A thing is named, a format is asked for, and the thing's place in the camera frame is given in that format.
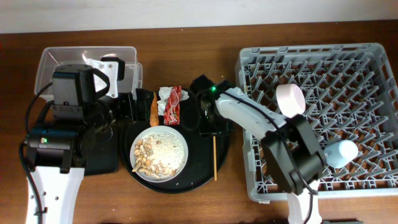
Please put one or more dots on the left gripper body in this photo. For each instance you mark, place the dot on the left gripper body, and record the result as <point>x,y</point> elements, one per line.
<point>124,109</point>

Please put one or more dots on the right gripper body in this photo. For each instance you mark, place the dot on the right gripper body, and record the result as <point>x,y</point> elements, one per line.
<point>215,122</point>

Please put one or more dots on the orange carrot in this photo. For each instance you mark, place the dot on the orange carrot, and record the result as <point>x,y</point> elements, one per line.
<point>154,116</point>

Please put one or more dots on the white tissue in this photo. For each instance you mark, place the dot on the white tissue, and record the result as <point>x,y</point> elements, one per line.
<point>164,93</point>

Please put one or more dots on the wooden chopstick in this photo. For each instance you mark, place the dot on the wooden chopstick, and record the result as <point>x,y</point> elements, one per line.
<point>215,159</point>

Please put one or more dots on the grey plate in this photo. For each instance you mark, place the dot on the grey plate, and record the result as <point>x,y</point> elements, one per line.
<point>185,155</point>

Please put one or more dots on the rice and food scraps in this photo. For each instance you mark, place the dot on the rice and food scraps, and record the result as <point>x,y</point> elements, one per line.
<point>161,154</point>

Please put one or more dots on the blue cup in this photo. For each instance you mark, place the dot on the blue cup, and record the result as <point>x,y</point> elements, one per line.
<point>341,153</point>

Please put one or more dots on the red snack wrapper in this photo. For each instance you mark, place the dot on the red snack wrapper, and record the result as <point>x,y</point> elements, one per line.
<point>172,109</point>

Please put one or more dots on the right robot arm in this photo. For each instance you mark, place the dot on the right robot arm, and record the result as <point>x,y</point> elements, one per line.
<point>293,155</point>

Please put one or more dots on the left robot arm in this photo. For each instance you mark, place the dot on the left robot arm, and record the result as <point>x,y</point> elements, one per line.
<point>77,133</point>

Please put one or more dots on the grey dishwasher rack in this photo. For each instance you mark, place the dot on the grey dishwasher rack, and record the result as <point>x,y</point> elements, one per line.
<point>350,93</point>

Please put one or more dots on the black round tray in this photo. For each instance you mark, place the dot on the black round tray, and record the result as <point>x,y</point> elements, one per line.
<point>199,167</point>

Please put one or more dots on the black rectangular tray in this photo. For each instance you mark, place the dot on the black rectangular tray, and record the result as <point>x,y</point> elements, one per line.
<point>104,158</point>

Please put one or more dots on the clear plastic bin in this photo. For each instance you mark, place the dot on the clear plastic bin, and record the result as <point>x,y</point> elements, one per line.
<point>53,57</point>

